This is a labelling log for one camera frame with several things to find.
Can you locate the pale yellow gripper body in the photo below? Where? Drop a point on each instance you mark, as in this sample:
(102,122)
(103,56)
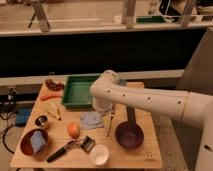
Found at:
(107,121)

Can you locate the light blue towel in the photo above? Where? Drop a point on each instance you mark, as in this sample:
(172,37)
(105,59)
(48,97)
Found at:
(90,120)

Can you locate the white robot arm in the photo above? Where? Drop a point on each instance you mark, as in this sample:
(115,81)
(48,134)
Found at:
(191,108)

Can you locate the green plastic tray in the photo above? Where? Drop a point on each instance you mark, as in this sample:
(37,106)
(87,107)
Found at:
(77,92)

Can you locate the black remote control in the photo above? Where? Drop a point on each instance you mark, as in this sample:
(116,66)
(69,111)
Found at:
(131,114)

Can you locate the purple bowl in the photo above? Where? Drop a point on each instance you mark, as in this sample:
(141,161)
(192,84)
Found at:
(129,135)

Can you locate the orange fruit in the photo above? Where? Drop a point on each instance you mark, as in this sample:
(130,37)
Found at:
(73,130)

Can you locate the white cup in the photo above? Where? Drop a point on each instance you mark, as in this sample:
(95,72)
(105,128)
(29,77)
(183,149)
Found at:
(99,155)

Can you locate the blue-grey cup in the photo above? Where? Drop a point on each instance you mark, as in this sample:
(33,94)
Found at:
(122,82)

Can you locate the small metal can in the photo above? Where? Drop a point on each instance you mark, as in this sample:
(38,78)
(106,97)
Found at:
(42,121)

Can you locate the orange carrot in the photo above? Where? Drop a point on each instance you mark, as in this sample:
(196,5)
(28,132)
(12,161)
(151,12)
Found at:
(49,96)

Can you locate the blue sponge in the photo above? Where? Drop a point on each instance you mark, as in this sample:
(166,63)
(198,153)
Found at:
(37,141)

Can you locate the blue box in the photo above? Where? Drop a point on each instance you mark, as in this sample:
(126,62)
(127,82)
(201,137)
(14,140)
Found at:
(22,116)

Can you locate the brown bowl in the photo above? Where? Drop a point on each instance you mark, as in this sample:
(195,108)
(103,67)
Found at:
(26,147)

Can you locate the green bin in background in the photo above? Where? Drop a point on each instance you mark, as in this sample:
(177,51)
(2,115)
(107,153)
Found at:
(150,19)

